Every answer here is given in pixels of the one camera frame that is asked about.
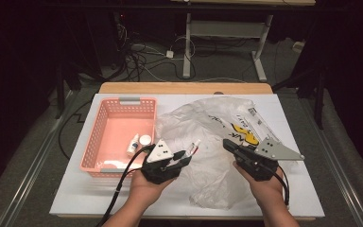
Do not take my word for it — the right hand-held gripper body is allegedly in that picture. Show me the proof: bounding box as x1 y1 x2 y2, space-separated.
234 136 306 183

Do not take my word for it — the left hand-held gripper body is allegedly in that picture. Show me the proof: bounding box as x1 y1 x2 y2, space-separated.
140 138 184 185

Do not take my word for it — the small white round jar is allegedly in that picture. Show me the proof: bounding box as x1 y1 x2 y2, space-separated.
139 134 153 148

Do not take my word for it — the clear plastic bag yellow smiley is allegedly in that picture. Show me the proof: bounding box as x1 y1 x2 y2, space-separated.
155 96 297 211

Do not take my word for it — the small white dropper bottle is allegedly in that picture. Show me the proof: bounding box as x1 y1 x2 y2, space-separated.
126 132 141 156

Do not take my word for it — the pink perforated plastic basket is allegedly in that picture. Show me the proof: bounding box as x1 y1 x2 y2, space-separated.
78 96 159 178

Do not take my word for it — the person's right hand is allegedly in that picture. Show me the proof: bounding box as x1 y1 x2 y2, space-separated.
233 162 285 206

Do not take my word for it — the person's left hand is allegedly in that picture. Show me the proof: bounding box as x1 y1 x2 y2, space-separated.
128 170 178 206

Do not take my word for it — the black metal stand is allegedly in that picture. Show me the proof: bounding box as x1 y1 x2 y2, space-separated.
54 61 106 120
272 61 326 131

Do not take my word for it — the white box on floor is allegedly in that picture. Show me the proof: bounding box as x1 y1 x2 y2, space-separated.
292 41 306 53

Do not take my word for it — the right hand-held gripper black cable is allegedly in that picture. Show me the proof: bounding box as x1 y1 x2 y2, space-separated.
266 164 291 207

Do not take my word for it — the hand-held gripper black cable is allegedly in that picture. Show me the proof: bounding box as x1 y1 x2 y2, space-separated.
266 164 291 207
95 144 156 227

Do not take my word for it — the left hand-held gripper black cable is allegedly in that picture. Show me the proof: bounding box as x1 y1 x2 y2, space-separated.
95 144 156 227

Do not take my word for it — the thin black floor cable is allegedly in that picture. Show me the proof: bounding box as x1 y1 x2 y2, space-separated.
58 98 93 161

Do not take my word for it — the tangle of floor cables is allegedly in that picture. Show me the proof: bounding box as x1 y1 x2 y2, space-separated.
115 22 197 83

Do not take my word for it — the desk with white metal frame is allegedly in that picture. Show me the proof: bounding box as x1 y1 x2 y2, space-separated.
169 0 317 83

